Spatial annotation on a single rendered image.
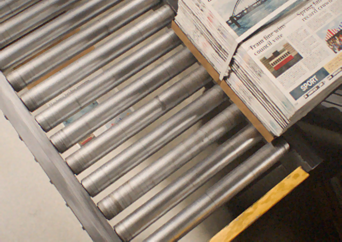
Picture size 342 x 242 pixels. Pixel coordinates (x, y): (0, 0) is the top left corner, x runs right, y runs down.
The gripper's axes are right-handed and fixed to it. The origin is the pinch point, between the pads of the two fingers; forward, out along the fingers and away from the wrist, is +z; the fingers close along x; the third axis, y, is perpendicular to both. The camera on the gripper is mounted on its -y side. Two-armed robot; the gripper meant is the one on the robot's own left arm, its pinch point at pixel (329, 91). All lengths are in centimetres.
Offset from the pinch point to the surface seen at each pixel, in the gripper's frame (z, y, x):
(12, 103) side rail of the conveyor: 44, 0, 65
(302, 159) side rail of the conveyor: -8.7, 0.1, 18.0
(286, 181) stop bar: -10.1, 2.2, 25.8
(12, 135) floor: 70, -80, 73
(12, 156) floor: 62, -80, 77
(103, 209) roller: 10, 0, 62
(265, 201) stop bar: -10.4, 2.2, 32.6
